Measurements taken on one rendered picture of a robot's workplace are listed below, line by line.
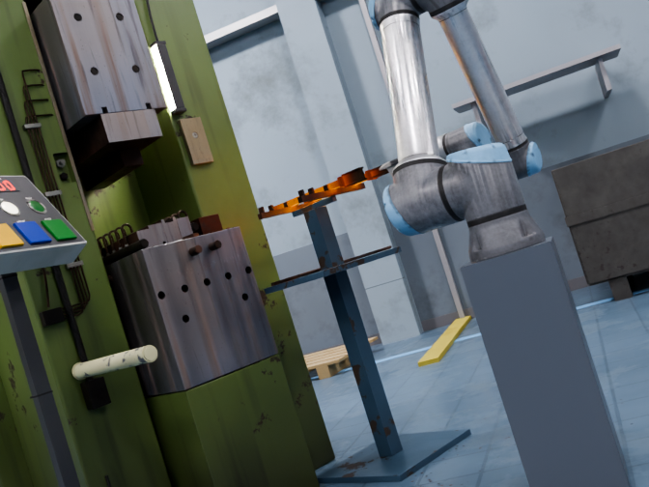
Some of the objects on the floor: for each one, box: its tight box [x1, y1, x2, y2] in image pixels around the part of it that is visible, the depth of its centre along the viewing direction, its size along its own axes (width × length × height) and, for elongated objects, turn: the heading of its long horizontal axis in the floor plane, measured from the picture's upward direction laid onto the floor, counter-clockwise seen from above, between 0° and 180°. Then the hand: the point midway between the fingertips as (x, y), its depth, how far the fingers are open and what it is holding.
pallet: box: [304, 336, 379, 380], centre depth 559 cm, size 110×75×10 cm
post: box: [0, 272, 80, 487], centre depth 205 cm, size 4×4×108 cm
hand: (389, 165), depth 260 cm, fingers open, 10 cm apart
